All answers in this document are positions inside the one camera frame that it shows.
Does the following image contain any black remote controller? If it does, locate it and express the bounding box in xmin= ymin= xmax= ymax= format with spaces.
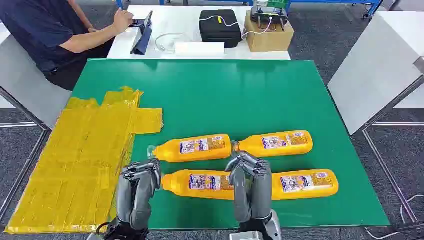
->
xmin=249 ymin=5 xmax=289 ymax=33

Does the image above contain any brown cardboard box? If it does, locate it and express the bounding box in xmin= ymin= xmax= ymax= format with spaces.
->
xmin=244 ymin=11 xmax=295 ymax=53

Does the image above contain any white desk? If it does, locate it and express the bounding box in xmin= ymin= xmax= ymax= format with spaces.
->
xmin=106 ymin=4 xmax=292 ymax=62

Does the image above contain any green table mat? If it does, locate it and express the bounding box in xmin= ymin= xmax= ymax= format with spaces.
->
xmin=71 ymin=58 xmax=391 ymax=231

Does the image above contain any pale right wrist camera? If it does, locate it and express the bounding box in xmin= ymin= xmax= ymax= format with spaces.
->
xmin=228 ymin=230 xmax=264 ymax=240

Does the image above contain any white side table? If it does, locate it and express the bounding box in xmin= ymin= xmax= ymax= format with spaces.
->
xmin=326 ymin=10 xmax=424 ymax=223
xmin=0 ymin=22 xmax=73 ymax=220

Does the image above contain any blue metal frame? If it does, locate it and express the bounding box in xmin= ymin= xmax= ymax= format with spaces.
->
xmin=114 ymin=0 xmax=384 ymax=19

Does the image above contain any black zip case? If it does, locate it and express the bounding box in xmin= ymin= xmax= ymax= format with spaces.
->
xmin=199 ymin=9 xmax=243 ymax=49

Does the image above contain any person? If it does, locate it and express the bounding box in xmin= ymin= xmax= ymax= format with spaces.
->
xmin=0 ymin=0 xmax=135 ymax=92

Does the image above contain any looped white cable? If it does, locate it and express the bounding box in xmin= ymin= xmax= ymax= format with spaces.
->
xmin=154 ymin=32 xmax=187 ymax=53

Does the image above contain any orange drink bottle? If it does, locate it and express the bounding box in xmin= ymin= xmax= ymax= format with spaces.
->
xmin=147 ymin=134 xmax=233 ymax=164
xmin=231 ymin=130 xmax=314 ymax=158
xmin=270 ymin=168 xmax=340 ymax=201
xmin=161 ymin=169 xmax=237 ymax=201

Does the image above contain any white cable with yellow tag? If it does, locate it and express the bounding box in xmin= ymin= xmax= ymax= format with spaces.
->
xmin=199 ymin=14 xmax=276 ymax=41

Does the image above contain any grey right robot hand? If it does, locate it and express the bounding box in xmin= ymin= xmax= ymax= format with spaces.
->
xmin=225 ymin=150 xmax=273 ymax=223

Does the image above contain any yellow plastic sheet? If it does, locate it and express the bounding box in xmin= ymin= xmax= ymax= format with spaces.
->
xmin=4 ymin=86 xmax=164 ymax=234

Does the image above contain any green crate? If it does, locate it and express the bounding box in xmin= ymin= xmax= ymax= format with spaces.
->
xmin=266 ymin=0 xmax=290 ymax=9

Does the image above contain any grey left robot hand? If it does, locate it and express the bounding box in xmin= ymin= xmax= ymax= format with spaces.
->
xmin=115 ymin=158 xmax=163 ymax=231

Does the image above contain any flat white box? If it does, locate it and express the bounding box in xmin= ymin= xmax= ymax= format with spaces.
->
xmin=173 ymin=41 xmax=226 ymax=57

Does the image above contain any white floor cable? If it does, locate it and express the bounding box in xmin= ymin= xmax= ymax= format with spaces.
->
xmin=363 ymin=194 xmax=424 ymax=240

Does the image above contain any person's hand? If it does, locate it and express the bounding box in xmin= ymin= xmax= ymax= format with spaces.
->
xmin=111 ymin=8 xmax=135 ymax=35

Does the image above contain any dark blue tablet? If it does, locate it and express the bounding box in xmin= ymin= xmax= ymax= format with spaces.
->
xmin=129 ymin=10 xmax=154 ymax=56

